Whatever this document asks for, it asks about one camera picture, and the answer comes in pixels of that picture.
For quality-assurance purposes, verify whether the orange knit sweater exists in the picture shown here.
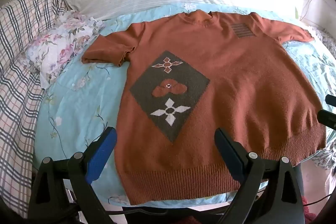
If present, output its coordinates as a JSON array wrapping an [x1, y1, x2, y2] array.
[[81, 10, 327, 206]]

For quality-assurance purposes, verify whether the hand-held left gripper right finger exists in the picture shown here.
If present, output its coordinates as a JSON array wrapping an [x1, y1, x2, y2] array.
[[214, 127, 306, 224]]

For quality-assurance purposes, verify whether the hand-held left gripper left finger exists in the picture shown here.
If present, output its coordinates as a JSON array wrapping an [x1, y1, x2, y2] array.
[[28, 126, 124, 224]]

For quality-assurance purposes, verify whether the thin wall cable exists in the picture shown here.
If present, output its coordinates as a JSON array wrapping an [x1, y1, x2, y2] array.
[[299, 0, 315, 21]]

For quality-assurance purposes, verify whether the dark red fluffy cloth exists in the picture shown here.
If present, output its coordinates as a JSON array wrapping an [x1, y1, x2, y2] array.
[[301, 195, 319, 224]]

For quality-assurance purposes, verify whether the plaid bed sheet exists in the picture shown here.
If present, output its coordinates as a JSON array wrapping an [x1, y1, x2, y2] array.
[[0, 0, 71, 214]]

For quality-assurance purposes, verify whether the light blue floral blanket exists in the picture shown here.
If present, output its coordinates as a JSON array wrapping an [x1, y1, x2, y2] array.
[[33, 2, 336, 207]]

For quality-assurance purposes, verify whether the white floral pillow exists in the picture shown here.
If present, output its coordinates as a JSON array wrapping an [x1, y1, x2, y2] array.
[[22, 10, 105, 89]]

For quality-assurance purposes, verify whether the grey patterned bed sheet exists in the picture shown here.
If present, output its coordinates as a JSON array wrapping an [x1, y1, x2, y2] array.
[[307, 26, 336, 170]]

